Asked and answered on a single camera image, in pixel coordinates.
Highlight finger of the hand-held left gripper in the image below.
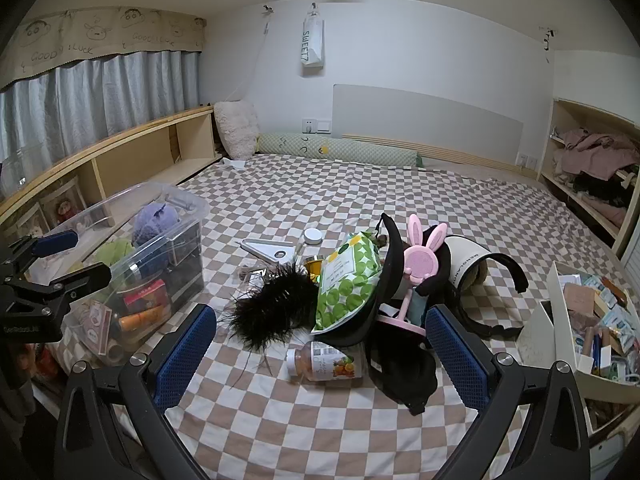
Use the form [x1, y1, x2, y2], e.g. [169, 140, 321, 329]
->
[7, 261, 112, 311]
[0, 231, 80, 272]

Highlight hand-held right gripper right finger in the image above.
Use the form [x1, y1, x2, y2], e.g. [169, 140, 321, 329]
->
[424, 302, 593, 480]

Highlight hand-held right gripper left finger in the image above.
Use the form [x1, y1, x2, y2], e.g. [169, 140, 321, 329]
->
[52, 302, 218, 480]

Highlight clear plastic storage container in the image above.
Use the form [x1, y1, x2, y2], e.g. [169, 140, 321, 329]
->
[27, 182, 211, 368]

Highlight white triangular plastic tool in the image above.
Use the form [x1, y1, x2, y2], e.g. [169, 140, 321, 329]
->
[240, 239, 297, 263]

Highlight framed photo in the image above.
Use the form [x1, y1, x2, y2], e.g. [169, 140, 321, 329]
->
[40, 177, 86, 227]

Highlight green fuzzy item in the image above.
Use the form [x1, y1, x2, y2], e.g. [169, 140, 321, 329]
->
[95, 239, 135, 266]

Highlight pink card packet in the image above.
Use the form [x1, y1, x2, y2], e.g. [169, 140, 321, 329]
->
[80, 305, 113, 356]

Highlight orange tube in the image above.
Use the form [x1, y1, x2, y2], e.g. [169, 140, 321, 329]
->
[119, 307, 163, 331]

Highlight black cloth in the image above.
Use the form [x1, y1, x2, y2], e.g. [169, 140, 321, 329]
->
[367, 345, 439, 416]

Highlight red small box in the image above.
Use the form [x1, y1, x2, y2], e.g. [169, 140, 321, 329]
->
[124, 280, 168, 311]

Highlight white organizer box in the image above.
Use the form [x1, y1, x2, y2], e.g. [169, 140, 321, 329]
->
[515, 260, 640, 401]

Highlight purple yarn ball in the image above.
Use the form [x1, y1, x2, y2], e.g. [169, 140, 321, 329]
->
[132, 203, 181, 246]

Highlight black feather trim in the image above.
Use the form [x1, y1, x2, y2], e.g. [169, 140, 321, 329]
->
[230, 264, 322, 391]

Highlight wooden bedside shelf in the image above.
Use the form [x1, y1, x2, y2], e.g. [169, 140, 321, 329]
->
[0, 105, 222, 261]

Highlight juice bottle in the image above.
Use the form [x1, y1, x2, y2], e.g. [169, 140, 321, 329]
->
[286, 341, 368, 383]

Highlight green dotted snack bag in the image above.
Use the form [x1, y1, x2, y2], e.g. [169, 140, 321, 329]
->
[311, 232, 388, 333]

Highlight assorted small organizer contents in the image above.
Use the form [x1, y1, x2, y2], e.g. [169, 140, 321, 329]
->
[562, 272, 640, 381]

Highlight grey curtain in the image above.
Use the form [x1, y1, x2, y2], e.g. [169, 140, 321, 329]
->
[0, 50, 201, 201]

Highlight checkered bed sheet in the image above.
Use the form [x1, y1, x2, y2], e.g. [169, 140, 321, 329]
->
[55, 152, 626, 480]

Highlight printed beige curtain valance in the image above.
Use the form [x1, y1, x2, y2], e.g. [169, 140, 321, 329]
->
[0, 6, 207, 93]

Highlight fluffy white pillow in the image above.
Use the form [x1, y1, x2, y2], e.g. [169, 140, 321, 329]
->
[213, 101, 261, 160]

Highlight wooden closet shelf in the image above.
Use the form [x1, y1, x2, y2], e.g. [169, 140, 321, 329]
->
[537, 97, 640, 261]

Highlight green long bolster pillow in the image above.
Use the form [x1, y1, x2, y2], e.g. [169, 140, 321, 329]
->
[256, 132, 426, 170]

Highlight pile of clothes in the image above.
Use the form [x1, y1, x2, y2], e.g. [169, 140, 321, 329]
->
[550, 129, 640, 211]

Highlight white hanging bag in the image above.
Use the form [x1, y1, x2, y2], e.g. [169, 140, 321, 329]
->
[301, 2, 323, 68]

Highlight white cylinder bag black straps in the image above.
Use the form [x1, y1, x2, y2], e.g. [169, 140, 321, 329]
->
[442, 235, 529, 342]

